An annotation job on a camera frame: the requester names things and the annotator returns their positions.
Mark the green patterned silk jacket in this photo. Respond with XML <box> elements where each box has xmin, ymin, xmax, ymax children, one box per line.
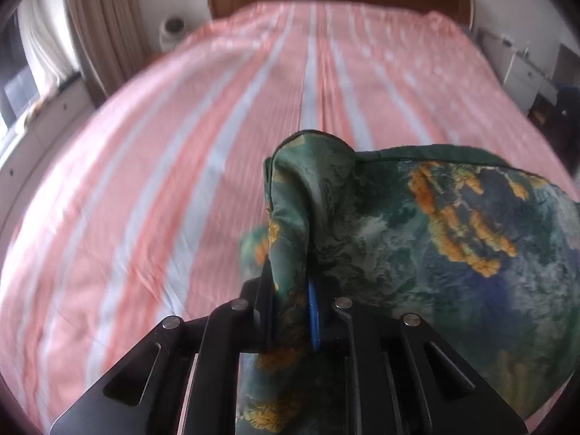
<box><xmin>236</xmin><ymin>130</ymin><xmax>579</xmax><ymax>434</ymax></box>

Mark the pink striped bed sheet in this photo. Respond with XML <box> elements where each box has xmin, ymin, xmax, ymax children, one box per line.
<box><xmin>1</xmin><ymin>2</ymin><xmax>579</xmax><ymax>432</ymax></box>

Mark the white low drawer cabinet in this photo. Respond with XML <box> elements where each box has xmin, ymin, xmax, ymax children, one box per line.
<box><xmin>1</xmin><ymin>76</ymin><xmax>95</xmax><ymax>234</ymax></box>

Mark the dark jacket on chair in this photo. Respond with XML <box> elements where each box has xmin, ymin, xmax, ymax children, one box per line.
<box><xmin>528</xmin><ymin>86</ymin><xmax>579</xmax><ymax>176</ymax></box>

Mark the white bedside cabinet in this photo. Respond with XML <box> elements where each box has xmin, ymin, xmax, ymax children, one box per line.
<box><xmin>477</xmin><ymin>28</ymin><xmax>558</xmax><ymax>115</ymax></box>

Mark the small white fan heater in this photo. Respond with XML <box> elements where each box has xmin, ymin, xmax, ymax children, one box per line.
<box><xmin>158</xmin><ymin>15</ymin><xmax>187</xmax><ymax>53</ymax></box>

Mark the beige curtain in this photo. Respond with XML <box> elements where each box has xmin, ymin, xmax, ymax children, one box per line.
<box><xmin>65</xmin><ymin>0</ymin><xmax>152</xmax><ymax>106</ymax></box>

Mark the window with dark frame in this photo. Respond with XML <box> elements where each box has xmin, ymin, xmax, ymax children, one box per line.
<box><xmin>1</xmin><ymin>0</ymin><xmax>79</xmax><ymax>134</ymax></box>

